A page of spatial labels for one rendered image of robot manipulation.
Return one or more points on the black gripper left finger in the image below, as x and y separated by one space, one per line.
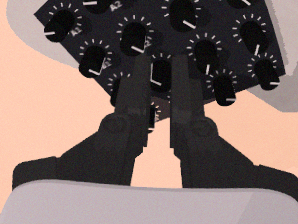
102 157

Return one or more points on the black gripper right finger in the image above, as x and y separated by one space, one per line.
212 162

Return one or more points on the black knob box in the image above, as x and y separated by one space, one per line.
110 42

